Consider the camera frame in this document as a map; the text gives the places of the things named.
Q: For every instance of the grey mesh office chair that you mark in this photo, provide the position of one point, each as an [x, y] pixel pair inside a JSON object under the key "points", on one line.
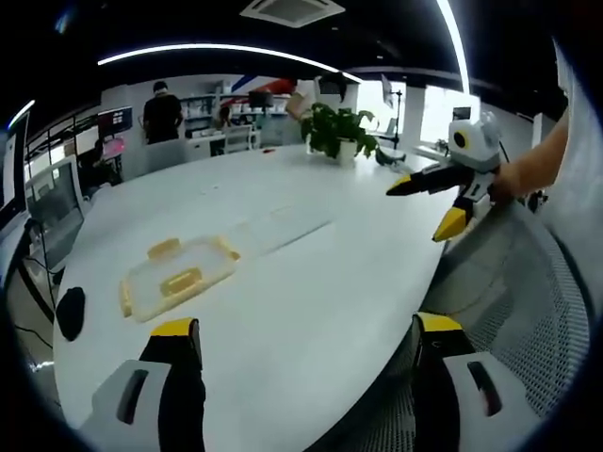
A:
{"points": [[518, 301]]}

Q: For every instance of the clear lid with yellow buckles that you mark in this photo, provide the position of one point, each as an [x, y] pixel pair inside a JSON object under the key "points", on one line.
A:
{"points": [[179, 278]]}

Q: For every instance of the clear plastic container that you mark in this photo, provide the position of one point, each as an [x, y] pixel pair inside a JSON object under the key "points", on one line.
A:
{"points": [[282, 226]]}

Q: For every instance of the person's right hand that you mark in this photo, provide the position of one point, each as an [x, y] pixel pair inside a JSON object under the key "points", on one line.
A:
{"points": [[506, 186]]}

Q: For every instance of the dark computer monitor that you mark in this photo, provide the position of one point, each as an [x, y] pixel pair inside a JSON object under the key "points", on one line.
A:
{"points": [[11, 165]]}

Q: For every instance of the long ceiling light strip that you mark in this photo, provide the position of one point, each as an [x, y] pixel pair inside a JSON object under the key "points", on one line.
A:
{"points": [[221, 51], [458, 42]]}

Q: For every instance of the dark grey object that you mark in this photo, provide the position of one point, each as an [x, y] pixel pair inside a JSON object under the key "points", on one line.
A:
{"points": [[391, 157]]}

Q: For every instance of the green potted plant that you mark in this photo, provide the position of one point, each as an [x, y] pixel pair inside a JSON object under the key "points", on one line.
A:
{"points": [[337, 132]]}

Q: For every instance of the white framed desktop monitor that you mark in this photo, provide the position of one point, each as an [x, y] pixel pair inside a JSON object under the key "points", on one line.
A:
{"points": [[54, 212]]}

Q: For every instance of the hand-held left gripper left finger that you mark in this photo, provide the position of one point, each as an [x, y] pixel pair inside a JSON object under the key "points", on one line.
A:
{"points": [[141, 405]]}

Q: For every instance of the black pouch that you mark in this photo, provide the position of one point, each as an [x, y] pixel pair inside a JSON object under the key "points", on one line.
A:
{"points": [[70, 313]]}

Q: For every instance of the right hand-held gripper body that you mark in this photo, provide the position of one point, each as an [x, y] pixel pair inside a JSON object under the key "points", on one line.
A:
{"points": [[478, 146]]}

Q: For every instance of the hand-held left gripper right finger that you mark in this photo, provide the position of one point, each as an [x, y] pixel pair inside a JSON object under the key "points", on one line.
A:
{"points": [[447, 376]]}

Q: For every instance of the white chair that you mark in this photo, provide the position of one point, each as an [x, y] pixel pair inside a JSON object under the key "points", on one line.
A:
{"points": [[240, 137]]}

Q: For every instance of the person's white shirt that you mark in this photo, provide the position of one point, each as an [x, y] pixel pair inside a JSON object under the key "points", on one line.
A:
{"points": [[581, 141]]}

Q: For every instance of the black light stand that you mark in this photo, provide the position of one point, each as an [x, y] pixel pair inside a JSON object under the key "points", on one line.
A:
{"points": [[398, 113]]}

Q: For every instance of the wall screen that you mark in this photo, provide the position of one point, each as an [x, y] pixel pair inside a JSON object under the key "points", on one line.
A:
{"points": [[114, 120]]}

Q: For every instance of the ceiling air conditioner vent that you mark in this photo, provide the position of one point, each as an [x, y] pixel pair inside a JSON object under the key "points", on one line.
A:
{"points": [[292, 10]]}

